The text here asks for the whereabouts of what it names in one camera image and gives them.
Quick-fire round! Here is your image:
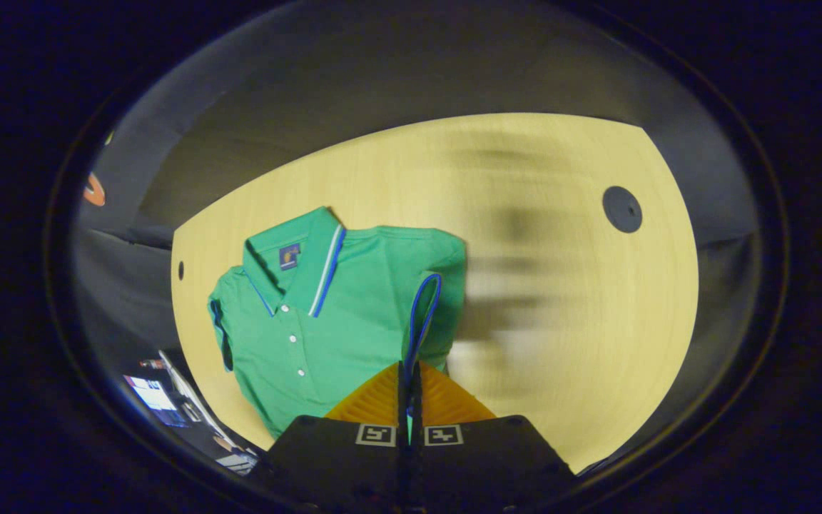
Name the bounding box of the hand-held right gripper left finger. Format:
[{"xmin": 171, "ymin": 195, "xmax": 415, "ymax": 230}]
[{"xmin": 265, "ymin": 361, "xmax": 412, "ymax": 514}]

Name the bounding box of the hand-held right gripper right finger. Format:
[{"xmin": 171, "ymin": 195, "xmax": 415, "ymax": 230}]
[{"xmin": 411, "ymin": 361, "xmax": 576, "ymax": 514}]

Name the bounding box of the green T-shirt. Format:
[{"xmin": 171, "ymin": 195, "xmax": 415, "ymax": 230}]
[{"xmin": 208, "ymin": 206, "xmax": 467, "ymax": 440}]

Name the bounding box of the computer monitor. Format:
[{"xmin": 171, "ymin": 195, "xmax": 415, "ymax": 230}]
[{"xmin": 124, "ymin": 373, "xmax": 191, "ymax": 429}]

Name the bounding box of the black backdrop cloth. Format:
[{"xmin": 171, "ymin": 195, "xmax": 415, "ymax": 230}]
[{"xmin": 68, "ymin": 7, "xmax": 776, "ymax": 472}]

